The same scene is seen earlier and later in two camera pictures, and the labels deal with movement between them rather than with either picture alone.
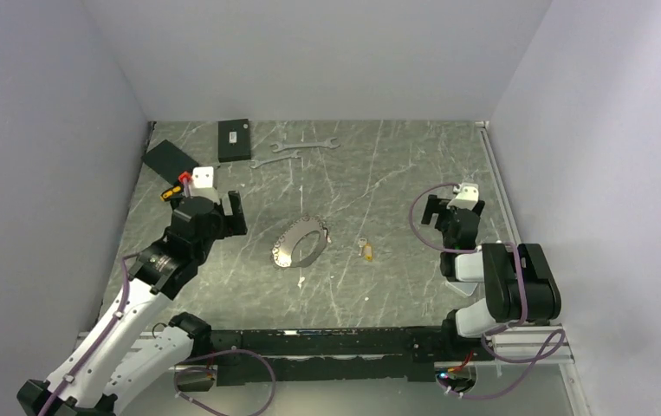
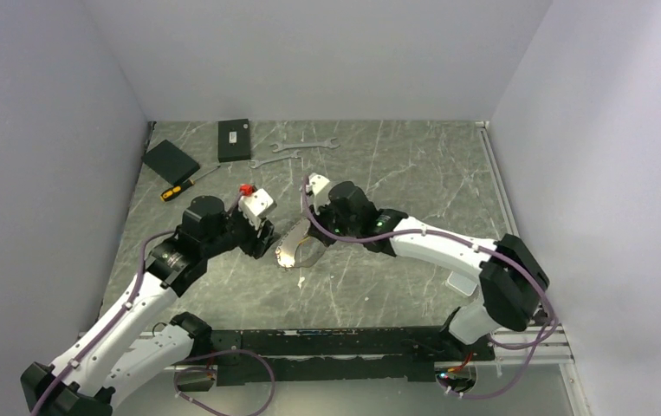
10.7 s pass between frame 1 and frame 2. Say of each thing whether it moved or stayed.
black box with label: stayed
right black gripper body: moved
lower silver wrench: stayed
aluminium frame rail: stayed
